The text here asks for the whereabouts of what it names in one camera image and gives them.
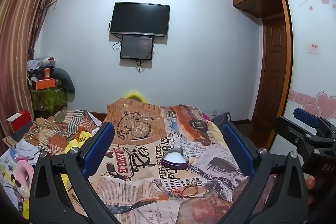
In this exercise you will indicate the small black monitor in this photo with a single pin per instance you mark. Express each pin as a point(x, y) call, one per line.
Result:
point(137, 47)

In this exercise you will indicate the small orange box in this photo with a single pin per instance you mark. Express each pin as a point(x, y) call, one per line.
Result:
point(47, 73)

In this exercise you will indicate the white heart-print sliding door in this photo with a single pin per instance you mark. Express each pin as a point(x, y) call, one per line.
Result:
point(312, 77)

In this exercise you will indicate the red and white box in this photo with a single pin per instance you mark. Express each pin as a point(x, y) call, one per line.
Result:
point(19, 121)

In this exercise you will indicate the small paper notice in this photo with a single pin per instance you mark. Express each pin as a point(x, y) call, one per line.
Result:
point(313, 47)

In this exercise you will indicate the yellow cloth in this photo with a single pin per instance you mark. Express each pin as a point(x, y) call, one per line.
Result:
point(78, 141)

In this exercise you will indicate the black wall television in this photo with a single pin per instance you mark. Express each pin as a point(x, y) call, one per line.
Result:
point(139, 19)

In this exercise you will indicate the newspaper print blanket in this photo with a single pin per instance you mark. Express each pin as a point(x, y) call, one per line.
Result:
point(147, 140)

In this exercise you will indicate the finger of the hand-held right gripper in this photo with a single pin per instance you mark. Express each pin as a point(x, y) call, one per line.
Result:
point(288, 132)
point(305, 117)

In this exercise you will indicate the grey plush pillow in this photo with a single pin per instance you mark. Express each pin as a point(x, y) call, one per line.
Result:
point(67, 82)

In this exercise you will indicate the purple heart-shaped tin box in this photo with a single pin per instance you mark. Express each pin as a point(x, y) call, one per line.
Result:
point(174, 158)

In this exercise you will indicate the striped brown curtain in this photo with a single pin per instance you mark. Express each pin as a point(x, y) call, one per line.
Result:
point(18, 43)

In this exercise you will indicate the orange flat box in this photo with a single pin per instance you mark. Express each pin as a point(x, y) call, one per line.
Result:
point(46, 84)

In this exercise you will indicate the pile of clutter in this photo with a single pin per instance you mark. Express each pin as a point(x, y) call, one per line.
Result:
point(39, 64)

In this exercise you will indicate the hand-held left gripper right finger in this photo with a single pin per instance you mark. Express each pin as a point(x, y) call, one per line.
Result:
point(239, 150)

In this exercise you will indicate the green box with orange boxes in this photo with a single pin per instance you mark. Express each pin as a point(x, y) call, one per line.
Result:
point(50, 99)

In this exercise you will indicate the striped patchwork cloth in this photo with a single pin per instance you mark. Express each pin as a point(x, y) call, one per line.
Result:
point(65, 129)

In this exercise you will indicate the yellow round object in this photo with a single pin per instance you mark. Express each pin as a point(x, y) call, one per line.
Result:
point(135, 95)

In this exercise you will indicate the person's right hand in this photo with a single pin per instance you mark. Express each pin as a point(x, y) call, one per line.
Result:
point(311, 183)

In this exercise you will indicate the brown wooden door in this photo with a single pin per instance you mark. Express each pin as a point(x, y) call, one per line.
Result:
point(273, 69)

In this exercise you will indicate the pink plush toy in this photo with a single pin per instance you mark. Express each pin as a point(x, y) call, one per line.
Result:
point(25, 174)

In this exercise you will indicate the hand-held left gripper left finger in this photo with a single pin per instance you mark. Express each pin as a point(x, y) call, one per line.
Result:
point(101, 145)

